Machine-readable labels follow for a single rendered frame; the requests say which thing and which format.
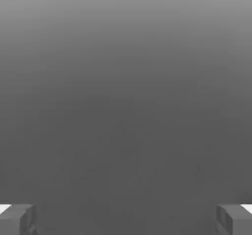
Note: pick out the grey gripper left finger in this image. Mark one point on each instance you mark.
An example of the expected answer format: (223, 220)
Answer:
(15, 219)

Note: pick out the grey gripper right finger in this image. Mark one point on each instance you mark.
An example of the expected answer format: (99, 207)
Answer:
(236, 219)

